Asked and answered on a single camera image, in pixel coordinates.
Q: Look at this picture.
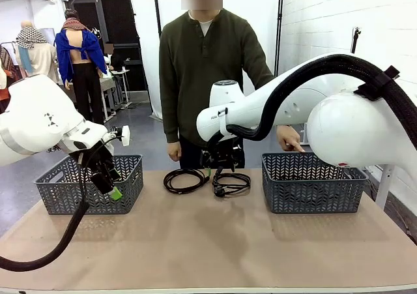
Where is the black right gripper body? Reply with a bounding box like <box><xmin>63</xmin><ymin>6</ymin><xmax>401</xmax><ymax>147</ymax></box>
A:
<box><xmin>200</xmin><ymin>137</ymin><xmax>246</xmax><ymax>168</ymax></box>

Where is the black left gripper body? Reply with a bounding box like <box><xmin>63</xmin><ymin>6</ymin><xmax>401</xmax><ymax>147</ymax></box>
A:
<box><xmin>79</xmin><ymin>141</ymin><xmax>115</xmax><ymax>177</ymax></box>

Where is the black cable angled plug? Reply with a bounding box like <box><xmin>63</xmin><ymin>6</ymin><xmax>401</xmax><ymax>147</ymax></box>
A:
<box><xmin>212</xmin><ymin>166</ymin><xmax>252</xmax><ymax>198</ymax></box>

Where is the thin black cable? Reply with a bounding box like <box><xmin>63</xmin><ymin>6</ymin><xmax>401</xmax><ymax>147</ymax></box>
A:
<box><xmin>162</xmin><ymin>168</ymin><xmax>211</xmax><ymax>196</ymax></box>

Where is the person's left forearm green sleeve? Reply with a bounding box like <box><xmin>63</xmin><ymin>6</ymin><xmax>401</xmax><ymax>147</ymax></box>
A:
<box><xmin>256</xmin><ymin>65</ymin><xmax>276</xmax><ymax>90</ymax></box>

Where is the person's right forearm green sleeve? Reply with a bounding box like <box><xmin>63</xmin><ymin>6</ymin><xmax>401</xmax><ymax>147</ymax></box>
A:
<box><xmin>160</xmin><ymin>88</ymin><xmax>181</xmax><ymax>144</ymax></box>

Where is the person's right hand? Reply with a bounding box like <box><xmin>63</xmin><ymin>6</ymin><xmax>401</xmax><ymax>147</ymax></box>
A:
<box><xmin>167</xmin><ymin>141</ymin><xmax>182</xmax><ymax>162</ymax></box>

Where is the person's left hand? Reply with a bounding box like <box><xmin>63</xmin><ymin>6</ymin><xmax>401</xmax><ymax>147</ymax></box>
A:
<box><xmin>276</xmin><ymin>125</ymin><xmax>307</xmax><ymax>154</ymax></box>

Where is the grey plastic lattice basket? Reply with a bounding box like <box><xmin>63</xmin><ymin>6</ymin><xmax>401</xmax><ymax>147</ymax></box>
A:
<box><xmin>261</xmin><ymin>152</ymin><xmax>369</xmax><ymax>214</ymax></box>
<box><xmin>34</xmin><ymin>154</ymin><xmax>145</xmax><ymax>216</ymax></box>

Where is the person in green sweater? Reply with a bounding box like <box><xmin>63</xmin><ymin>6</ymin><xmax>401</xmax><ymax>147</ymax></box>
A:
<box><xmin>158</xmin><ymin>0</ymin><xmax>276</xmax><ymax>169</ymax></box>

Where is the grey workshop desk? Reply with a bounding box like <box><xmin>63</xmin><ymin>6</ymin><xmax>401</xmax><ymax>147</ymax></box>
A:
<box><xmin>97</xmin><ymin>68</ymin><xmax>133</xmax><ymax>123</ymax></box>

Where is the seated person in black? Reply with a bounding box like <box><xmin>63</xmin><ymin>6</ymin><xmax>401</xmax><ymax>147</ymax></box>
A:
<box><xmin>103</xmin><ymin>42</ymin><xmax>126</xmax><ymax>72</ymax></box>

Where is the mannequin with blue jacket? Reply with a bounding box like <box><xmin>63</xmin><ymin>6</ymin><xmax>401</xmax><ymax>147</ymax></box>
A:
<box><xmin>54</xmin><ymin>8</ymin><xmax>109</xmax><ymax>126</ymax></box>

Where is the mannequin with cream sweater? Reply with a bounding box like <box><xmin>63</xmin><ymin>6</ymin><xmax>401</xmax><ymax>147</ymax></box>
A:
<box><xmin>15</xmin><ymin>20</ymin><xmax>61</xmax><ymax>85</ymax></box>

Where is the white photo backdrop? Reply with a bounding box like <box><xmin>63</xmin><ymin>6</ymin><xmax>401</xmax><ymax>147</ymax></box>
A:
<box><xmin>128</xmin><ymin>0</ymin><xmax>285</xmax><ymax>123</ymax></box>

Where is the black backdrop stand pole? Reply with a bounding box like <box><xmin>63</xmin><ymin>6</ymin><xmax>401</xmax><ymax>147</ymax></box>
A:
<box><xmin>128</xmin><ymin>0</ymin><xmax>164</xmax><ymax>41</ymax></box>
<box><xmin>272</xmin><ymin>0</ymin><xmax>286</xmax><ymax>77</ymax></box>

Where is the black framed glass door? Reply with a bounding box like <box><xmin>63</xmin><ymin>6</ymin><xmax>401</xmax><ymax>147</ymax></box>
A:
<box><xmin>66</xmin><ymin>0</ymin><xmax>149</xmax><ymax>93</ymax></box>

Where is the black tripod pole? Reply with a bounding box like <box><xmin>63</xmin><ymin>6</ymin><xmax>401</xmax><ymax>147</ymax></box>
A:
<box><xmin>349</xmin><ymin>26</ymin><xmax>363</xmax><ymax>55</ymax></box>

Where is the black left arm cable sleeve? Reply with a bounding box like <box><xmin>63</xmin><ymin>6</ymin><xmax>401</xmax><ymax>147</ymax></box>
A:
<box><xmin>0</xmin><ymin>137</ymin><xmax>115</xmax><ymax>272</ymax></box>

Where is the black arm cable sleeve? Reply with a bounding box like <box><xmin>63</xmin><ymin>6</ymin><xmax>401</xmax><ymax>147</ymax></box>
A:
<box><xmin>208</xmin><ymin>53</ymin><xmax>417</xmax><ymax>152</ymax></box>
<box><xmin>0</xmin><ymin>137</ymin><xmax>115</xmax><ymax>272</ymax></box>

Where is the black right arm cable sleeve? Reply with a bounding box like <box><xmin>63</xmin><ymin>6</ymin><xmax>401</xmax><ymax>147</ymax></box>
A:
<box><xmin>208</xmin><ymin>53</ymin><xmax>417</xmax><ymax>152</ymax></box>

